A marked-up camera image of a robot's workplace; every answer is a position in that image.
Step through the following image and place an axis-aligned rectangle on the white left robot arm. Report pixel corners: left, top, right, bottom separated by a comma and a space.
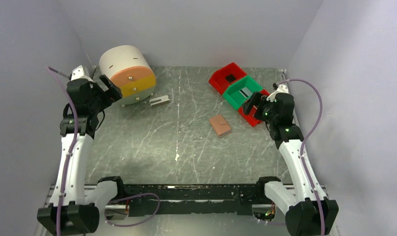
37, 75, 126, 236

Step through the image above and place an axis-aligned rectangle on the small white grey block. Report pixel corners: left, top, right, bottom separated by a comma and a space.
149, 95, 170, 108

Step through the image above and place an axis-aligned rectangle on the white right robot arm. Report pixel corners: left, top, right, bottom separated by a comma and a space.
243, 92, 339, 236

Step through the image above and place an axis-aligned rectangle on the black credit card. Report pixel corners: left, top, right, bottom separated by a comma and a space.
225, 74, 237, 84

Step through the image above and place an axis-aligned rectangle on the round white drawer cabinet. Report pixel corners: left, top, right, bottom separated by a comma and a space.
98, 45, 156, 107

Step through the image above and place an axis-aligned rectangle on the tan leather card holder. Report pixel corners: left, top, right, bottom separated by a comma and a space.
209, 114, 231, 138

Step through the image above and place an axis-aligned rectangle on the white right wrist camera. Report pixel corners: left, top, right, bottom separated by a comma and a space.
266, 81, 289, 102

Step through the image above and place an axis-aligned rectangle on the silver credit card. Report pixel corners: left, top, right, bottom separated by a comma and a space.
240, 87, 253, 98

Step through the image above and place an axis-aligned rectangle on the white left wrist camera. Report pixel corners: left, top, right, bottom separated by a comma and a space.
70, 65, 91, 81

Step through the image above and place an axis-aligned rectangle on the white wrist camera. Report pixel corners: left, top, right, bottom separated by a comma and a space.
70, 65, 91, 81
266, 81, 289, 102

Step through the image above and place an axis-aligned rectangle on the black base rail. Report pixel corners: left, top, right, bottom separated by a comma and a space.
97, 176, 284, 217

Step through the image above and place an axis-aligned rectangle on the red bin with black card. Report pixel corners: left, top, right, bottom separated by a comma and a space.
208, 62, 248, 95

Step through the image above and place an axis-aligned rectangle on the green plastic bin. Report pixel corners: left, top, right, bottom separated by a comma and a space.
222, 75, 263, 110

